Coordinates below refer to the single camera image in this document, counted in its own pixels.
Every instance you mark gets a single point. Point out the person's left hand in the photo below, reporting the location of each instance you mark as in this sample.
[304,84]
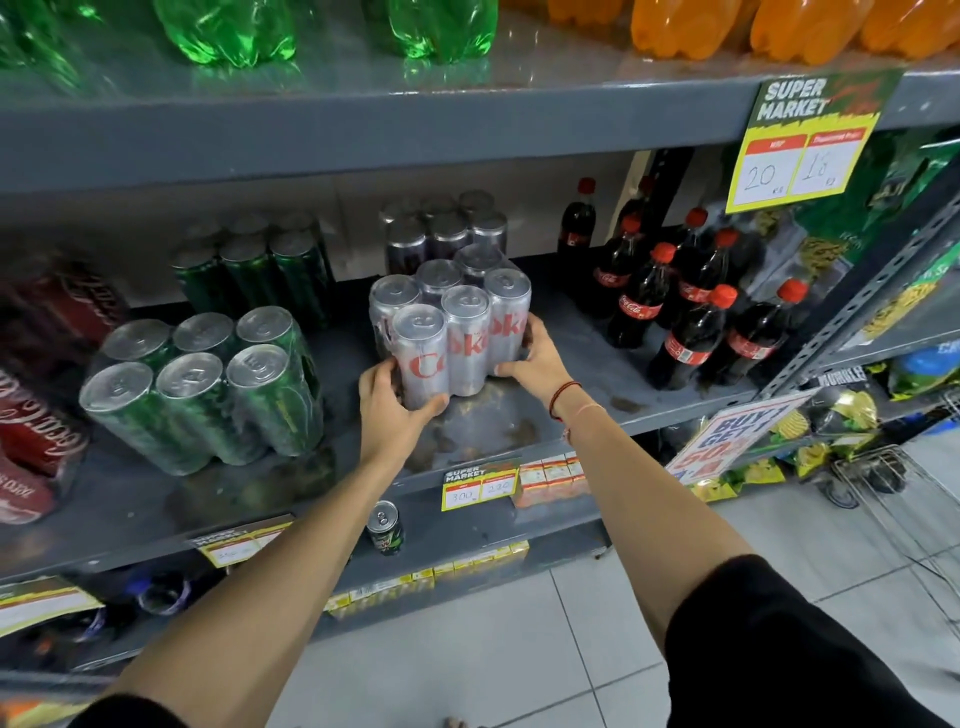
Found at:
[386,431]

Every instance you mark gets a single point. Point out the person's right hand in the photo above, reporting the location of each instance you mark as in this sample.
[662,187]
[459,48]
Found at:
[544,371]

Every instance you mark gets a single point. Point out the person's right thumb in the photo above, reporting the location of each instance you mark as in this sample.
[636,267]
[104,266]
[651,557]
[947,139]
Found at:
[514,370]

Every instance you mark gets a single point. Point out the person's left thumb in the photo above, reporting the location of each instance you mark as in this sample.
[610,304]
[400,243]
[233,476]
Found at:
[431,411]

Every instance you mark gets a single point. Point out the silver soda can six-pack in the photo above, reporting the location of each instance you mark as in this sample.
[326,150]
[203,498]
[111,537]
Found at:
[465,337]

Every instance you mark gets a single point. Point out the person's left forearm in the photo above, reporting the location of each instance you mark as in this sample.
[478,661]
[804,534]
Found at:
[277,570]

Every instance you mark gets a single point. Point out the person's right forearm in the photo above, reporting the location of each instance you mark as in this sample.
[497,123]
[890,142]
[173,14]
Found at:
[645,510]

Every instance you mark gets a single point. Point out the small yellow price tag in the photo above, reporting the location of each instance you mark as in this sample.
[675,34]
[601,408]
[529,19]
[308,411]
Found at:
[480,489]
[240,546]
[41,604]

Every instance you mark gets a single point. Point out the orange white price tags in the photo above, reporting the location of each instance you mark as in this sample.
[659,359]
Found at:
[553,476]

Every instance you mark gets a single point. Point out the single green soda can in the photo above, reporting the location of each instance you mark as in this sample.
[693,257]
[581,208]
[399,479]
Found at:
[385,529]

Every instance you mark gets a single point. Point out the dark soda can six-pack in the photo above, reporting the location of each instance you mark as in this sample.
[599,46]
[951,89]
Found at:
[448,229]

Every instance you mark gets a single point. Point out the group of cola bottles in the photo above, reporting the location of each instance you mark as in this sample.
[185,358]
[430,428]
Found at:
[690,315]

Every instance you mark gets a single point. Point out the green soda can six-pack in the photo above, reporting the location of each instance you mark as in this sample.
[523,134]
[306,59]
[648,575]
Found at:
[251,266]
[210,390]

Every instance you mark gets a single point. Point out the white red promotion sign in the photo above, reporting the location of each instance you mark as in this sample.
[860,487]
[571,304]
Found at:
[739,435]

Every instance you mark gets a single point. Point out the grey metal shelf unit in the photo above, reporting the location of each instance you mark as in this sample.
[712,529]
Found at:
[300,127]

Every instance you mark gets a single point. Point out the pile of yellow snack packets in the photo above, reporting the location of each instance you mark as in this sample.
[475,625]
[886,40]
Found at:
[832,416]

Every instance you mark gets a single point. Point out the green soda bottle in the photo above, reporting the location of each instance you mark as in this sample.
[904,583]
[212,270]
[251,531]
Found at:
[30,30]
[442,26]
[225,30]

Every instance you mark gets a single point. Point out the row of green snack packets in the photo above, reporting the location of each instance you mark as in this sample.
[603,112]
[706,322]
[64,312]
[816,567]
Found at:
[847,217]

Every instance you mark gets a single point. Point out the large green yellow price sign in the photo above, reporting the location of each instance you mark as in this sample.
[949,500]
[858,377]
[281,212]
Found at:
[810,150]

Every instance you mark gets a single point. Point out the orange soda bottle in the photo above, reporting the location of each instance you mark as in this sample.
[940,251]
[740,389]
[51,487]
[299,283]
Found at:
[915,26]
[814,30]
[686,26]

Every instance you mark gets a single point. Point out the red soda can pack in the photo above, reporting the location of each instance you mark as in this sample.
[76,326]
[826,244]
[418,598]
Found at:
[56,307]
[34,450]

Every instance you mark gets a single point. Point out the black shirt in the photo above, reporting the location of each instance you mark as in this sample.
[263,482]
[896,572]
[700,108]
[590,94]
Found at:
[787,652]

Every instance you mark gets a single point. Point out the blue snack packet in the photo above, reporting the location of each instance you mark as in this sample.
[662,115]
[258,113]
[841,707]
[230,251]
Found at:
[926,371]

